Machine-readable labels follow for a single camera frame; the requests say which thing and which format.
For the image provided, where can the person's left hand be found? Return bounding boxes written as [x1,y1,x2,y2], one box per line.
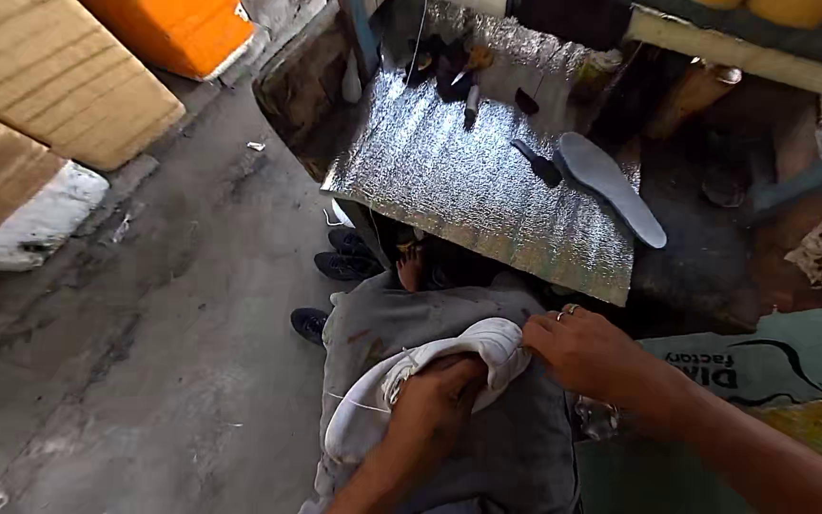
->
[388,353,489,465]

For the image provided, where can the person's right hand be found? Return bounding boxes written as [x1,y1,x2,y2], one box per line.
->
[521,303,672,415]

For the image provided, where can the white shoe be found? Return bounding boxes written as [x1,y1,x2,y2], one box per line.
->
[324,317,533,465]

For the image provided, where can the person's left forearm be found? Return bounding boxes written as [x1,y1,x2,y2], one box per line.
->
[324,437,432,514]

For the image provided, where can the person's right forearm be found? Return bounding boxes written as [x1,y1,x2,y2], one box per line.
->
[625,360,822,514]

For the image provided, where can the person's legs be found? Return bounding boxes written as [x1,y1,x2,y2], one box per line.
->
[299,244,583,514]

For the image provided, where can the clear plastic bag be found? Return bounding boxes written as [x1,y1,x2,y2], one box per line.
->
[574,394,622,441]

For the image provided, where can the black shoe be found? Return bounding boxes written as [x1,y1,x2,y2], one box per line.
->
[290,307,329,348]
[313,250,385,282]
[327,226,378,258]

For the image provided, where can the grey shoe insole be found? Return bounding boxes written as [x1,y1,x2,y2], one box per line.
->
[556,131,668,250]

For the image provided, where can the black flat brush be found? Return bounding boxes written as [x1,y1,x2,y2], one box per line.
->
[510,138,564,189]

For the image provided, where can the wooden workbench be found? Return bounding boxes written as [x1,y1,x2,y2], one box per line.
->
[253,0,822,335]

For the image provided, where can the dark green board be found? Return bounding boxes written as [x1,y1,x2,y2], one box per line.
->
[574,435,758,514]

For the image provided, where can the silver foil mat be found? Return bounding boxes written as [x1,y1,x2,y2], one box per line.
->
[320,0,644,308]

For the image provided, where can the beige porous foam piece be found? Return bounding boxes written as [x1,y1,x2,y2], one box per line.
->
[783,220,822,289]

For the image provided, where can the pile of dark scraps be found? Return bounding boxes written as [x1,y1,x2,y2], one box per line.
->
[405,33,495,104]

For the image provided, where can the blue metal bar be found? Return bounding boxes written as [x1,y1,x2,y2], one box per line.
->
[745,139,822,224]

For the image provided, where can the white plastic bottle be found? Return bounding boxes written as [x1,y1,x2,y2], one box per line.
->
[341,50,363,105]

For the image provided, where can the white thread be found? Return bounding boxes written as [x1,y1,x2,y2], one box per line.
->
[405,0,429,88]

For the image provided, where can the wooden beam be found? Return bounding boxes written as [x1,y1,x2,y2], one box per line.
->
[625,3,822,104]

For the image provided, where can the yellow container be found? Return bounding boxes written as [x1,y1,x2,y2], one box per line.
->
[746,0,822,30]

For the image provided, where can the orange crate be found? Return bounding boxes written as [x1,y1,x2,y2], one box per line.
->
[78,0,256,81]

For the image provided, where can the white block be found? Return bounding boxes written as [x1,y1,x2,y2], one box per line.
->
[0,160,110,273]

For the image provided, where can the large cardboard box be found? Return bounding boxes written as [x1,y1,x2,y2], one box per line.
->
[0,0,186,172]

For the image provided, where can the white object with string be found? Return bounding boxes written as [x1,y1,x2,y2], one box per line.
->
[323,198,356,229]

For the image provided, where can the blue metal post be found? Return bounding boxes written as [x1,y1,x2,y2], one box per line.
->
[340,0,382,81]

